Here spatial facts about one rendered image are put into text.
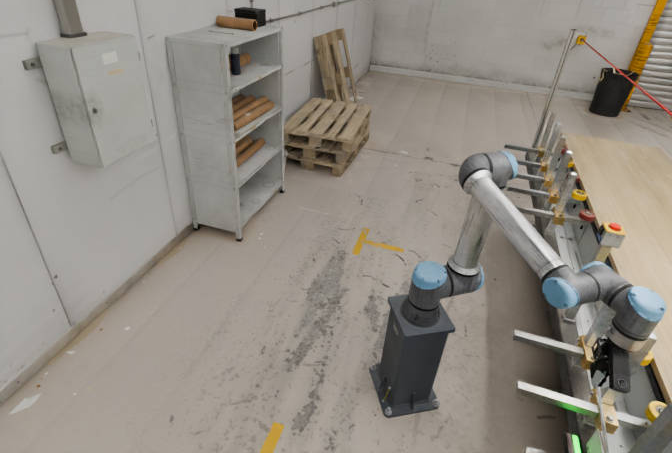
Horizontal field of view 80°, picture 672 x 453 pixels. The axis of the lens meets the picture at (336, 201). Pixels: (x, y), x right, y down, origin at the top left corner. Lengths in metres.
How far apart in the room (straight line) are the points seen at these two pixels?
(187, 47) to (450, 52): 6.60
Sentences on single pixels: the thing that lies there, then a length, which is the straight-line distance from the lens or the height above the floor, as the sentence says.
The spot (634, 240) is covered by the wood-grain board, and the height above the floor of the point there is 0.90.
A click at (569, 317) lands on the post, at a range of 2.18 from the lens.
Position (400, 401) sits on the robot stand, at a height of 0.06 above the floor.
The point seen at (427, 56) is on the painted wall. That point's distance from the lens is 8.89.
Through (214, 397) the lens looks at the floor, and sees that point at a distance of 2.50.
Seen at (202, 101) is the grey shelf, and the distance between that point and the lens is 3.02.
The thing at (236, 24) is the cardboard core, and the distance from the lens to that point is 3.34.
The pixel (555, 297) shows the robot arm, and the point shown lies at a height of 1.27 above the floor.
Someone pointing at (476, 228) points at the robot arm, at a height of 1.12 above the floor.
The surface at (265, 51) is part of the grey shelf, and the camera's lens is 3.69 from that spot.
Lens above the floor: 2.07
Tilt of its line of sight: 31 degrees down
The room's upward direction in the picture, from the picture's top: 4 degrees clockwise
